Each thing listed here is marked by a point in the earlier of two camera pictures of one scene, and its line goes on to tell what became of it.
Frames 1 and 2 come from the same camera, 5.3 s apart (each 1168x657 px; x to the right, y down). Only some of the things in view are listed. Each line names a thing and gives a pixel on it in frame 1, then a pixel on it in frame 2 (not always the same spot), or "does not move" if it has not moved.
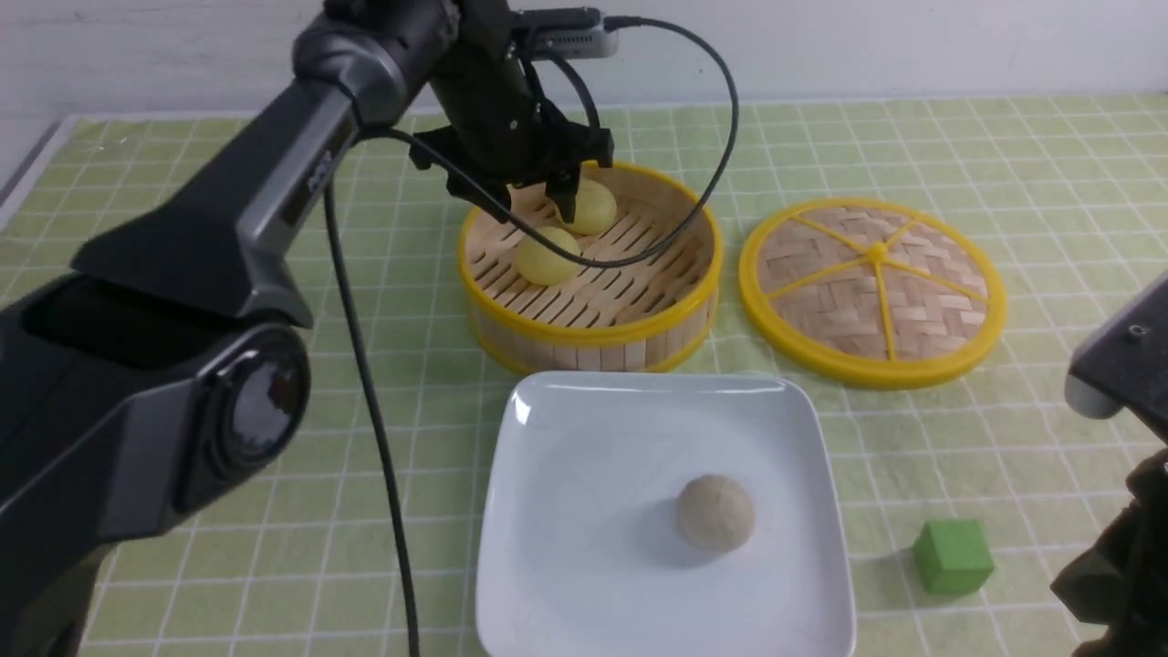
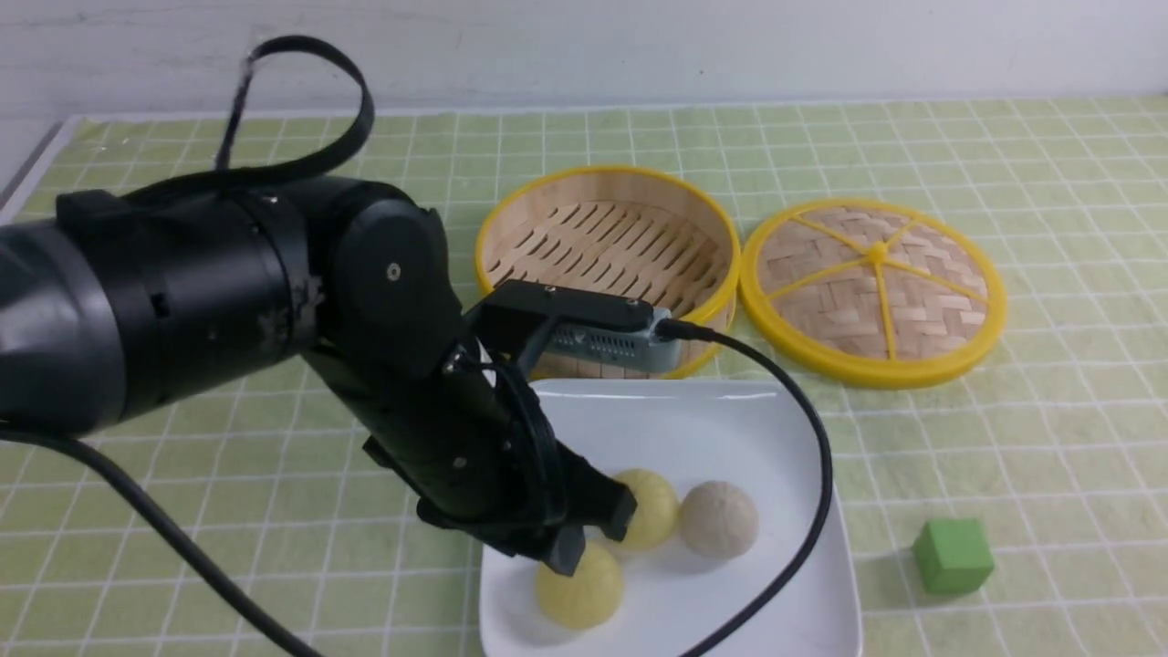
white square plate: x=579 y=548 does not move
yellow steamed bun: x=542 y=265 -> x=586 y=599
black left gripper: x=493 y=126 -> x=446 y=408
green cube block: x=953 y=557 does not move
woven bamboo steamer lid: x=870 y=293 does not move
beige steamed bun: x=715 y=512 does not move
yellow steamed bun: x=594 y=211 -> x=656 y=509
